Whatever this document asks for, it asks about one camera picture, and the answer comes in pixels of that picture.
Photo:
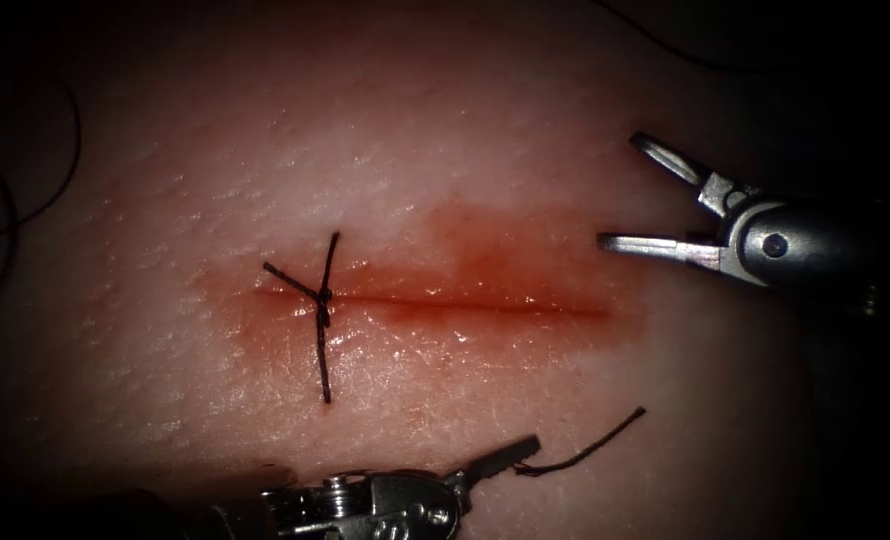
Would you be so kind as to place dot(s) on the tissue pad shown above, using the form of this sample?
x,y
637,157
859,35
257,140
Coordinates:
x,y
445,187

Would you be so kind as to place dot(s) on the right arm needle driver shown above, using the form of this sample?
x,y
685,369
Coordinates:
x,y
797,244

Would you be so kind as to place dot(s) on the left arm needle driver jaw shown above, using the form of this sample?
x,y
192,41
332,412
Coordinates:
x,y
501,457

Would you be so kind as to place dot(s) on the short black thread piece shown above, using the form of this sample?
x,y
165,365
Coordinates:
x,y
587,451

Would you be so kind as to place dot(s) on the black stitching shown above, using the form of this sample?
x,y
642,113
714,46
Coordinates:
x,y
323,300

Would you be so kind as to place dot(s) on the left arm needle driver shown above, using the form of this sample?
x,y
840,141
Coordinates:
x,y
392,506

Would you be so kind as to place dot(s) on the right arm needle driver jaw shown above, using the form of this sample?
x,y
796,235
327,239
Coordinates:
x,y
655,247
677,165

